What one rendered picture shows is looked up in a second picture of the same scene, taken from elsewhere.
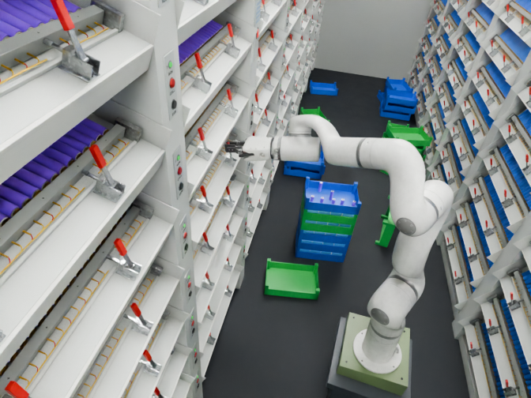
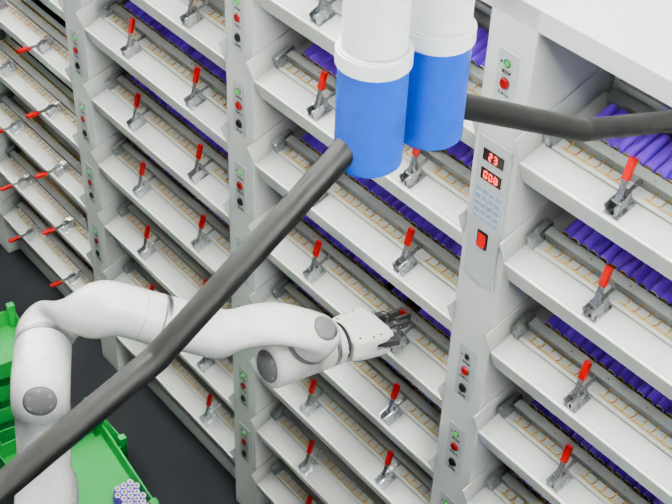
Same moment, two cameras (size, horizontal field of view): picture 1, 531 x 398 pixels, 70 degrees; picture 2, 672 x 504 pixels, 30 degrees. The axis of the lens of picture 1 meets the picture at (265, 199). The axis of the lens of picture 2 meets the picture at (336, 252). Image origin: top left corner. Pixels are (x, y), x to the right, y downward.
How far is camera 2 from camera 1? 2.74 m
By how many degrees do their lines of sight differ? 90
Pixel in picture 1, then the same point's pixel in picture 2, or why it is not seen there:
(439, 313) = not seen: outside the picture
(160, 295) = (221, 196)
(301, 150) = not seen: hidden behind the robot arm
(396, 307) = not seen: hidden behind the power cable
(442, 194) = (24, 350)
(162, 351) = (213, 257)
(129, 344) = (189, 166)
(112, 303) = (175, 90)
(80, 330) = (166, 72)
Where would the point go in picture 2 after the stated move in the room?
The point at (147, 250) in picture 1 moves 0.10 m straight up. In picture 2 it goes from (208, 117) to (207, 77)
